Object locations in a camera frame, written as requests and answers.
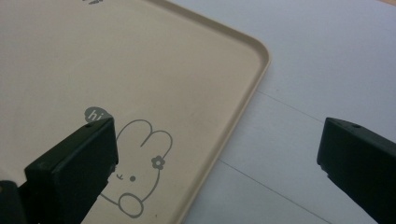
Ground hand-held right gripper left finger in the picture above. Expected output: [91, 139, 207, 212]
[18, 117, 120, 224]

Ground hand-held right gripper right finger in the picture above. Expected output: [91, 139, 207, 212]
[317, 117, 396, 224]

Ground beige tray with rabbit print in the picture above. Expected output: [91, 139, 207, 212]
[0, 0, 271, 224]

